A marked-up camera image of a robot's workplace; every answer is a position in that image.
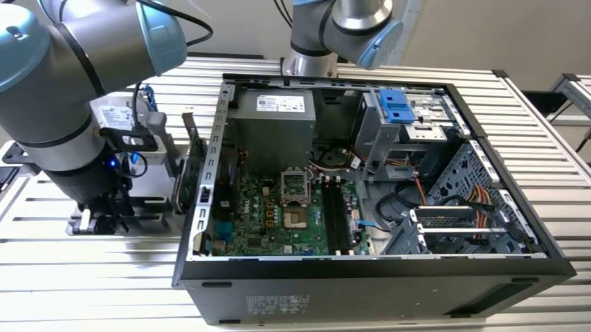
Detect metal socket cover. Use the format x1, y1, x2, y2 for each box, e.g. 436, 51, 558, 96
280, 167, 310, 208

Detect low metal disk bay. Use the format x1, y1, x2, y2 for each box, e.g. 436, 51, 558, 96
383, 203, 508, 257

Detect black RAM slot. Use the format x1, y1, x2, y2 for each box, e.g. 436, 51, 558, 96
327, 176, 347, 257
322, 176, 340, 257
332, 176, 352, 257

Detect tall metal disk bay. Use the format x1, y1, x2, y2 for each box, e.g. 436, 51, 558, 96
355, 88, 467, 183

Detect long black cable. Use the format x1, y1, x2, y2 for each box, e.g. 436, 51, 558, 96
434, 194, 540, 243

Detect white yellow wire bundle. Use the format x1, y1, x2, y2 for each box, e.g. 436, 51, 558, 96
307, 157, 359, 174

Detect metal slat side table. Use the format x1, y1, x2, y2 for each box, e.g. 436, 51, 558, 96
547, 72, 591, 126

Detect grey power supply unit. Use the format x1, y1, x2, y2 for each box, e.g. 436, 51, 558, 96
228, 88, 319, 174

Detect black camera bracket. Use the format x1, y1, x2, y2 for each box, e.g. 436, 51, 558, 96
99, 127, 159, 153

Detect CPU socket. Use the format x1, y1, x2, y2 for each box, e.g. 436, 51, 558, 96
282, 207, 310, 231

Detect black PC case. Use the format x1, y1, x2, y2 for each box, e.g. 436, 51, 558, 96
171, 72, 578, 326

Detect grey parts rack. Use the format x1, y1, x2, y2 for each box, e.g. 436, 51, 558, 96
64, 111, 195, 238

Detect looped black cable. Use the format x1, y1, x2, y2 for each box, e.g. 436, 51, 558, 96
376, 188, 416, 230

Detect orange yellow red wire bundle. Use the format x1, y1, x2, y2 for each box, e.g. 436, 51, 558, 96
466, 182, 499, 243

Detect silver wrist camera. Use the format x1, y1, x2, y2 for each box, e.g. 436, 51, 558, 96
137, 138, 168, 167

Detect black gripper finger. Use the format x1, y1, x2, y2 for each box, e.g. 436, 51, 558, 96
116, 199, 133, 233
76, 203, 120, 237

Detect green motherboard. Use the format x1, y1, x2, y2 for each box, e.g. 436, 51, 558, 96
210, 172, 374, 259

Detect hard disk in blue carrier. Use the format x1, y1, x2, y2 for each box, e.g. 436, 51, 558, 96
95, 82, 157, 139

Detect blue plastic bay latch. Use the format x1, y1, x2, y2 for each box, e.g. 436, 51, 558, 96
376, 89, 415, 124

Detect thin orange yellow wires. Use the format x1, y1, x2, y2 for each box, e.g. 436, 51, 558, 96
386, 155, 428, 208

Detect green graphics card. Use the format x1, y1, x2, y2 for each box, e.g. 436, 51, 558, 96
170, 112, 208, 214

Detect blue flat data cable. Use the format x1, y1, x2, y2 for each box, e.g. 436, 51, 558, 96
354, 218, 387, 231

